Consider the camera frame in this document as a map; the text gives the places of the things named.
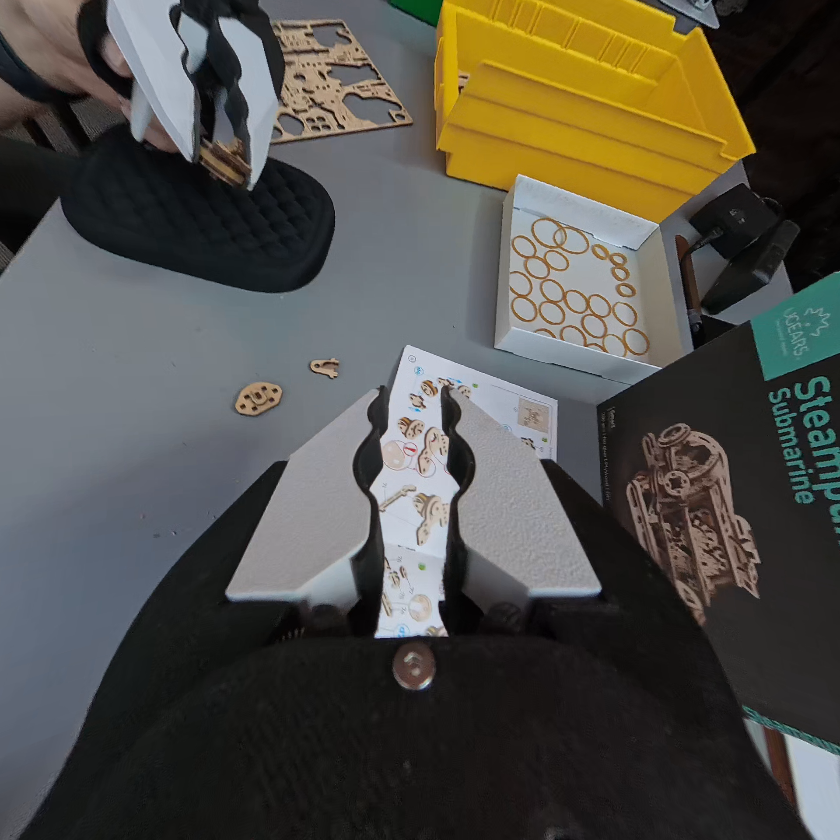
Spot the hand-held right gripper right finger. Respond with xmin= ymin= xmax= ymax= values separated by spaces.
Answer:
xmin=441 ymin=386 xmax=603 ymax=634

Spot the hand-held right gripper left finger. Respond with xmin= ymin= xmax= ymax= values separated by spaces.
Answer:
xmin=225 ymin=386 xmax=389 ymax=636

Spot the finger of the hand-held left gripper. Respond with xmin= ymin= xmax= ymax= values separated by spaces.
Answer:
xmin=197 ymin=12 xmax=286 ymax=193
xmin=105 ymin=0 xmax=206 ymax=166

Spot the wooden gear assembly piece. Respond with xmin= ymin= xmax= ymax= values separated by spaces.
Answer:
xmin=199 ymin=136 xmax=254 ymax=189

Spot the grey desk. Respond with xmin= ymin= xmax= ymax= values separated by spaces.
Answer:
xmin=0 ymin=0 xmax=798 ymax=782

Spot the person's left hand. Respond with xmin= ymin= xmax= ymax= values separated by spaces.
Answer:
xmin=0 ymin=0 xmax=179 ymax=153

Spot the wooden cutout sheet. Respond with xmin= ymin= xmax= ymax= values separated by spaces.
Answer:
xmin=268 ymin=18 xmax=414 ymax=145

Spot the oval wooden part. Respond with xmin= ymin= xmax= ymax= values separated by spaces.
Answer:
xmin=234 ymin=383 xmax=284 ymax=417

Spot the white instruction sheet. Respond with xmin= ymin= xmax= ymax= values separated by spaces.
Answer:
xmin=374 ymin=345 xmax=559 ymax=641

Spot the black quilted pad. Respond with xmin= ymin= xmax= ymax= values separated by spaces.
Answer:
xmin=60 ymin=123 xmax=337 ymax=294

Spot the green plastic bin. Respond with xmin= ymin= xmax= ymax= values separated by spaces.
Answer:
xmin=387 ymin=0 xmax=442 ymax=28

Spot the white cardboard tray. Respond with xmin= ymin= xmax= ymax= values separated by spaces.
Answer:
xmin=493 ymin=173 xmax=681 ymax=386

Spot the dark puzzle kit box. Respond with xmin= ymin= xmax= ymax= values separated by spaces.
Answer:
xmin=596 ymin=272 xmax=840 ymax=747

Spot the pile of tan rubber bands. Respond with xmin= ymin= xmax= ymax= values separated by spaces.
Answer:
xmin=509 ymin=217 xmax=651 ymax=358

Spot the brown pen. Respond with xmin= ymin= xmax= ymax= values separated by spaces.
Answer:
xmin=675 ymin=234 xmax=708 ymax=347

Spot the yellow plastic bin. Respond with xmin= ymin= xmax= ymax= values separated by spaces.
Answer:
xmin=436 ymin=36 xmax=731 ymax=206
xmin=435 ymin=0 xmax=757 ymax=161

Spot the black rectangular device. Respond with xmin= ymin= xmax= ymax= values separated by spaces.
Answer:
xmin=700 ymin=220 xmax=802 ymax=316

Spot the black power adapter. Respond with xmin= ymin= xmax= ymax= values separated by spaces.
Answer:
xmin=688 ymin=183 xmax=783 ymax=258

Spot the white flat box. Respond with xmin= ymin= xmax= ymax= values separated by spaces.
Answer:
xmin=740 ymin=707 xmax=840 ymax=840

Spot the grey metal object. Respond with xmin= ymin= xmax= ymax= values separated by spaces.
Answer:
xmin=656 ymin=0 xmax=721 ymax=31

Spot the black wrist strap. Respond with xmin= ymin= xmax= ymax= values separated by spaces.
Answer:
xmin=0 ymin=31 xmax=74 ymax=105

